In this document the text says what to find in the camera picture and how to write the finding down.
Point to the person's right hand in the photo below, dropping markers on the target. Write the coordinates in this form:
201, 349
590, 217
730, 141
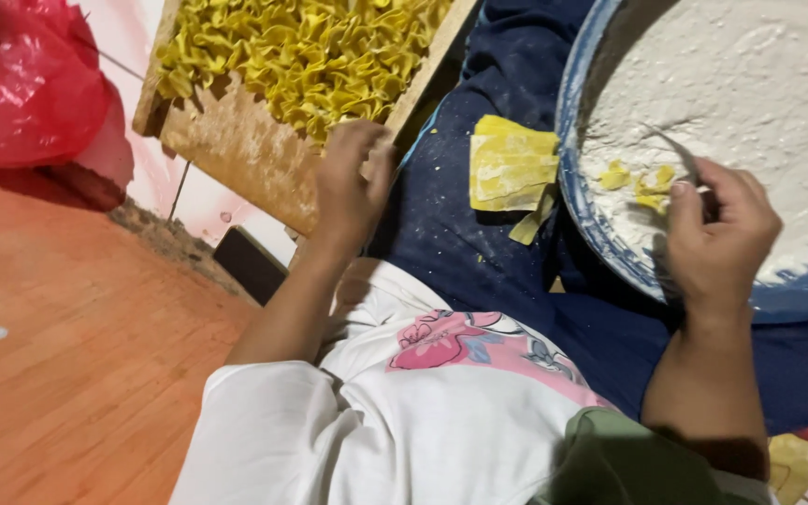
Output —
723, 245

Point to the person's left hand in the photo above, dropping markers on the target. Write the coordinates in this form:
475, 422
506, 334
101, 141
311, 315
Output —
348, 196

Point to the person's left fingers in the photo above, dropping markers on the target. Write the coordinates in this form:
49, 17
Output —
362, 144

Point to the thin grey filling spatula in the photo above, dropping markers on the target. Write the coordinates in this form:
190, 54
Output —
677, 151

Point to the heap of yellow folded dumplings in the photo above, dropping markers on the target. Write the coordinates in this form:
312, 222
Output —
306, 56

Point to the wooden tray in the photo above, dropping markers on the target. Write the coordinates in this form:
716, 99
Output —
243, 147

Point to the stack of yellow dumpling wrappers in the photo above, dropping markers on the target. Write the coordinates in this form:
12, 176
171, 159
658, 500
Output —
513, 165

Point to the navy blue trousers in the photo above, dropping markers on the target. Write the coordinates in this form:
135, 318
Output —
474, 259

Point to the black flat object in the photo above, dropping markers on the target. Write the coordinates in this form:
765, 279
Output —
250, 265

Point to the blue round basin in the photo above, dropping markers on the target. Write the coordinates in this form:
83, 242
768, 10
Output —
590, 210

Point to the yellow dough scrap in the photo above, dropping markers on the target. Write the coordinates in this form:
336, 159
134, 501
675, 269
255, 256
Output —
614, 175
653, 189

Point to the white flower-print shirt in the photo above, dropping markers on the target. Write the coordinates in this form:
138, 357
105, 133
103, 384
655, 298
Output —
376, 421

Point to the red plastic bag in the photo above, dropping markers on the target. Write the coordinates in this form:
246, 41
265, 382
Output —
25, 84

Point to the white filling paste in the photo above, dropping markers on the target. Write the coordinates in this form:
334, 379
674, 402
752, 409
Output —
740, 84

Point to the green cloth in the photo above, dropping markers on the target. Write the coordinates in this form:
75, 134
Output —
621, 463

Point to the yellow cloth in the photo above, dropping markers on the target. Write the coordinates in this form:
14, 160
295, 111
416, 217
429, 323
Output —
793, 466

